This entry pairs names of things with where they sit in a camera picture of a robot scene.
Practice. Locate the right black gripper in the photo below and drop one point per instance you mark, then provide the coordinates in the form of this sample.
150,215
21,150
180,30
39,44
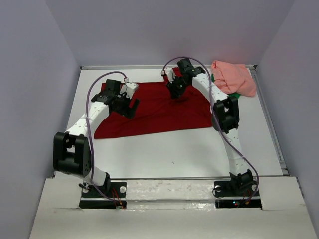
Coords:
175,92

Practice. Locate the aluminium rail back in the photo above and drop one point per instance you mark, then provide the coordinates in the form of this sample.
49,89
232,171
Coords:
121,67

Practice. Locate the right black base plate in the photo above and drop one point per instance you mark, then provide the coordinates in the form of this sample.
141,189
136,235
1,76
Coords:
228,198

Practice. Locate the aluminium rail right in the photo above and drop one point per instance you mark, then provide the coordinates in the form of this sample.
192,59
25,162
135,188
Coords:
253,71

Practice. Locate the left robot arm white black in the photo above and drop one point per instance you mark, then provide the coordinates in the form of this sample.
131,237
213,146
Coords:
73,151

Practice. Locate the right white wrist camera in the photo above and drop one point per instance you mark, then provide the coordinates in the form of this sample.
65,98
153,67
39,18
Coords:
168,74

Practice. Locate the pink t shirt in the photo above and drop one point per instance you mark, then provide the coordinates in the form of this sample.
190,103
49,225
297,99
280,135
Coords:
233,78

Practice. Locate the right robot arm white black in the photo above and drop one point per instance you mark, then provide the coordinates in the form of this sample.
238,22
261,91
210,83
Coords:
225,118

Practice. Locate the red t shirt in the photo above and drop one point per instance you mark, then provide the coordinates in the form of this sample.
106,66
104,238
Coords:
157,112

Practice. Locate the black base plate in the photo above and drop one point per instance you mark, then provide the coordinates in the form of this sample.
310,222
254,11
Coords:
228,198
114,198

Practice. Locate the green t shirt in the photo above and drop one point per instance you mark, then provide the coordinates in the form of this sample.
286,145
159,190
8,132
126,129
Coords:
235,94

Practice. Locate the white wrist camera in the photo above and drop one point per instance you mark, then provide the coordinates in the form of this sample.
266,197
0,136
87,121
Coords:
168,74
128,89

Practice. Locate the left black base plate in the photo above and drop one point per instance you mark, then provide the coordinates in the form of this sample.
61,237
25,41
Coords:
114,198

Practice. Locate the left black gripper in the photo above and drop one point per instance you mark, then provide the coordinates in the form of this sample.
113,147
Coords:
125,111

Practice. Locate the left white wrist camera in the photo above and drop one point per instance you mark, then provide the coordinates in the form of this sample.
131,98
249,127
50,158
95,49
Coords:
128,89

